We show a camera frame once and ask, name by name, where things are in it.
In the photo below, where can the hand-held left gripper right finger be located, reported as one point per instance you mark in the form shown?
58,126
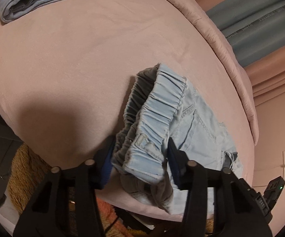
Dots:
175,164

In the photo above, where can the pink quilt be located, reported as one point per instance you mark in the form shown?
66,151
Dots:
221,54

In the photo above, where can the fluffy orange rug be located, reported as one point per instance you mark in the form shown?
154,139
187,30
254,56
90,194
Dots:
29,175

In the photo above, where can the pink curtain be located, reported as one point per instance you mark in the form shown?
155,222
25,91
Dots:
273,74

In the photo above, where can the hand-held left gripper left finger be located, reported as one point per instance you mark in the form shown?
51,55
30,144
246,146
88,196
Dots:
105,171

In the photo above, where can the blue curtain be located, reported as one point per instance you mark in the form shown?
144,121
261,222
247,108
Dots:
253,27

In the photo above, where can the light blue strawberry print pants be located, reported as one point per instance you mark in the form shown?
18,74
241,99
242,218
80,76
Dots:
167,133

